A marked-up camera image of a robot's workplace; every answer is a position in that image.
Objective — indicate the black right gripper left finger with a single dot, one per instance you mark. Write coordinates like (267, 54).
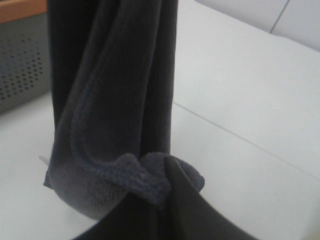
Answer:
(132, 219)

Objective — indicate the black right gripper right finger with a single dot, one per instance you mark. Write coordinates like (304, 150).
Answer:
(192, 216)

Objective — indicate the dark navy towel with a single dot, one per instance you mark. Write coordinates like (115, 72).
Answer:
(113, 65)

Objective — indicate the grey perforated basket orange rim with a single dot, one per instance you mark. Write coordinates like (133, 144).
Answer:
(24, 52)

